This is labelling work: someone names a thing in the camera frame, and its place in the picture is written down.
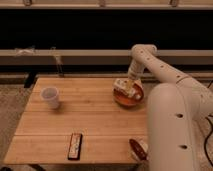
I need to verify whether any black cable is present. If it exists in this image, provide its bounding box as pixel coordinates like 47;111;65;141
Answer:
202;79;213;168

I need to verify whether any translucent plastic cup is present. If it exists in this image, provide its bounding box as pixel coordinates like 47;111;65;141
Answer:
40;87;60;109

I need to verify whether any orange ceramic bowl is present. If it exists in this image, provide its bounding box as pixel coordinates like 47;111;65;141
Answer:
113;79;144;107

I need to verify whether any white plastic bottle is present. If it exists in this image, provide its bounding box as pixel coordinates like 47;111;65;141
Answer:
114;78;142;100

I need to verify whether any long metal shelf rail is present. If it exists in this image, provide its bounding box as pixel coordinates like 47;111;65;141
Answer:
0;50;213;66

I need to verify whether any wooden table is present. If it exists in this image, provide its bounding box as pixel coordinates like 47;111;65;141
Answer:
4;78;148;164

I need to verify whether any red and white packet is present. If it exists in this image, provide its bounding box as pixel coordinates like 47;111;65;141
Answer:
129;139;148;161

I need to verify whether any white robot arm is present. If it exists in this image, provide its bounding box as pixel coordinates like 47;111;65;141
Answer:
128;44;213;171

